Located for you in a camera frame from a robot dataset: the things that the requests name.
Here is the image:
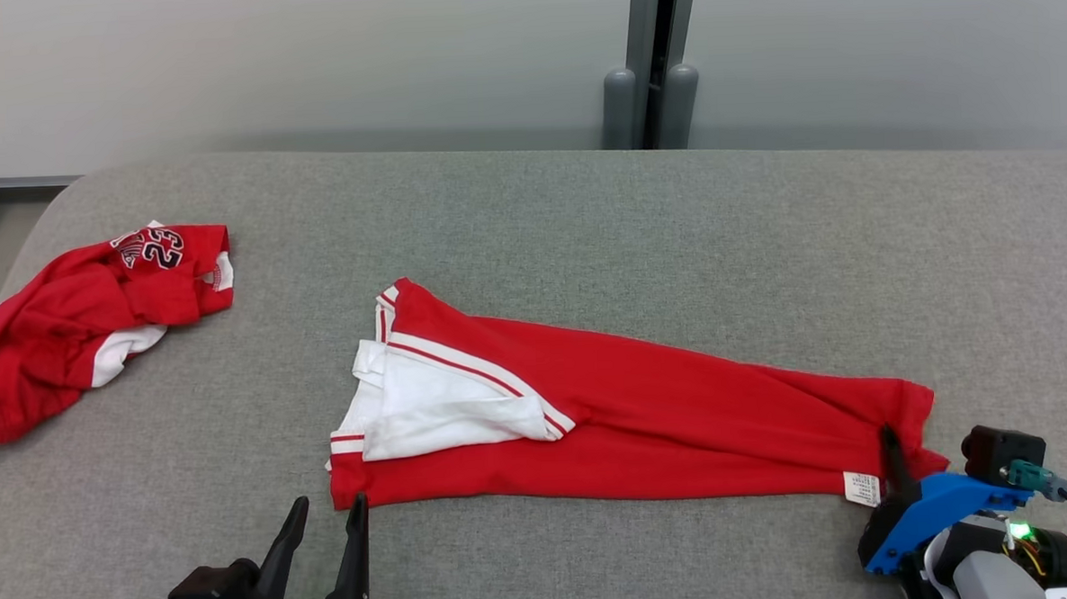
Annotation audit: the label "crumpled red white sports garment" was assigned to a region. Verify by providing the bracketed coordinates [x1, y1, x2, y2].
[0, 217, 241, 450]

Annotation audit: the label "teal right camera connector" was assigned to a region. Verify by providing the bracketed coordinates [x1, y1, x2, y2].
[1007, 458, 1067, 505]

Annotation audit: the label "grey cylindrical post foot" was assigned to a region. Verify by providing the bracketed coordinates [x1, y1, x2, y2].
[654, 63, 703, 151]
[599, 67, 641, 150]

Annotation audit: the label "red jersey shorts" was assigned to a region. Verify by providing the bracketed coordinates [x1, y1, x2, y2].
[318, 255, 953, 532]

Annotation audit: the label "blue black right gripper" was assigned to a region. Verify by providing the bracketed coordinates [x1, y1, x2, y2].
[852, 417, 1037, 577]

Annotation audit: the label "grey partition post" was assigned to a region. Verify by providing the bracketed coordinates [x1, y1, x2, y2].
[620, 0, 706, 150]

